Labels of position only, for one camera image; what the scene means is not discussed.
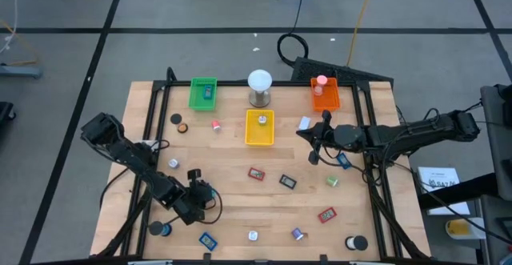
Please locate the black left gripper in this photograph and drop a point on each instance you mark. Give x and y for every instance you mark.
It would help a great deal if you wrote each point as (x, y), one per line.
(198, 197)

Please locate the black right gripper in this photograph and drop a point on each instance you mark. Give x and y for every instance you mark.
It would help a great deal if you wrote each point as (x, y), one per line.
(326, 137)

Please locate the teal wall charger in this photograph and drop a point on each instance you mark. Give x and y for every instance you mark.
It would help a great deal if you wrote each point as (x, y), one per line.
(214, 195)

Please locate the white digital thermometer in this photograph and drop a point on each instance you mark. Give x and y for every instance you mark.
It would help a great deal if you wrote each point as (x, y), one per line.
(305, 122)

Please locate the blue digital thermometer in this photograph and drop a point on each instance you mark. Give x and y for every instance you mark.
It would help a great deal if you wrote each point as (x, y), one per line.
(207, 92)
(344, 161)
(208, 241)

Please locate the green wall charger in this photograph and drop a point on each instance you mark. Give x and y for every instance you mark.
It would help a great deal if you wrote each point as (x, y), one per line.
(262, 119)
(332, 181)

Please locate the black digital thermometer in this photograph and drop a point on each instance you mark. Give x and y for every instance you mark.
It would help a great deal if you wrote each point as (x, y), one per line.
(288, 181)

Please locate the red digital thermometer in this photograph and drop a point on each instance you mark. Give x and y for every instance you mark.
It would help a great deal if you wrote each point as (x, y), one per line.
(327, 215)
(256, 173)

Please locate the black hourglass orange sand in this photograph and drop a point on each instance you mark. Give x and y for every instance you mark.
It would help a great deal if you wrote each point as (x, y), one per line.
(176, 118)

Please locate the black hourglass white sand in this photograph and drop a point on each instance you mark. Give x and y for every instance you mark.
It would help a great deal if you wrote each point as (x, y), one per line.
(360, 242)

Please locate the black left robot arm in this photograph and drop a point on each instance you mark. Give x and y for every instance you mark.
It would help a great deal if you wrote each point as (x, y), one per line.
(138, 161)

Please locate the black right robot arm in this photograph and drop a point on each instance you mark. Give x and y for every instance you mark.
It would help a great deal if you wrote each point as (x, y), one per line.
(408, 133)

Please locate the orange plastic basket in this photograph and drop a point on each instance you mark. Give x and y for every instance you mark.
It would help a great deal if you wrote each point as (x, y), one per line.
(326, 103)

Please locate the yellow plastic basket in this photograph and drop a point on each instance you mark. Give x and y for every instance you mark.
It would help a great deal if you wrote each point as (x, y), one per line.
(260, 135)

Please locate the black hourglass blue sand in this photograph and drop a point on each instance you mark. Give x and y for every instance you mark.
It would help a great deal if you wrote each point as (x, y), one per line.
(156, 228)

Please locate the black perforated panel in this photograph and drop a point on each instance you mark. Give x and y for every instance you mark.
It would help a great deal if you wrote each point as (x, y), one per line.
(320, 69)

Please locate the white mushroom table lamp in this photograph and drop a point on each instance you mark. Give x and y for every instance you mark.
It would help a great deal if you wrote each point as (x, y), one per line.
(260, 80)

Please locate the green plastic basket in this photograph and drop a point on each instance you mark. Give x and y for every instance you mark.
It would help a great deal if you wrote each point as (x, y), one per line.
(196, 103)

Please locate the white paper sheet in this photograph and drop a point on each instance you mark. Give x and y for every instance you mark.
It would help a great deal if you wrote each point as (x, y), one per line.
(438, 175)

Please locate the black desk beam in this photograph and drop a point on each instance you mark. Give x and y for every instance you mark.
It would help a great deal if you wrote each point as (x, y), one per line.
(456, 193)

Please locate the yellow white bottle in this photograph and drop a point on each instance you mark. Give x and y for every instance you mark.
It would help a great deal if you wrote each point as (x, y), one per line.
(458, 228)

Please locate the grey cabinet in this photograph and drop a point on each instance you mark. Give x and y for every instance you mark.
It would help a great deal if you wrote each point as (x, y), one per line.
(496, 145)

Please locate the grey stand foot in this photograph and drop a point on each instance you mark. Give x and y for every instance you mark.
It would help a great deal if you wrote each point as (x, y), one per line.
(20, 72)

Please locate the black frame clamp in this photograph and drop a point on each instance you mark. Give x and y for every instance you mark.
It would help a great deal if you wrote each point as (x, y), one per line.
(323, 258)
(206, 257)

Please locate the red wall charger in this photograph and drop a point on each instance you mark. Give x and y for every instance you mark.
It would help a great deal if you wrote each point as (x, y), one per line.
(216, 127)

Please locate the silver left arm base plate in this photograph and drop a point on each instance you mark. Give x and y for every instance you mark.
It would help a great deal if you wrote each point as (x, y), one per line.
(149, 143)

